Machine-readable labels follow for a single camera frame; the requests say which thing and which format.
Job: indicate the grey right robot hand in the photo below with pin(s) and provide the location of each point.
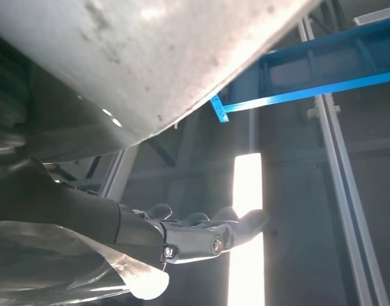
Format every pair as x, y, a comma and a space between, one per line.
70, 211

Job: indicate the aluminium ceiling beam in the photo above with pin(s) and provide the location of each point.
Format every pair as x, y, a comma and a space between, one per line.
338, 169

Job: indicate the bright ceiling light panel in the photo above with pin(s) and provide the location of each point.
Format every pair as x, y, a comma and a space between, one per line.
248, 181

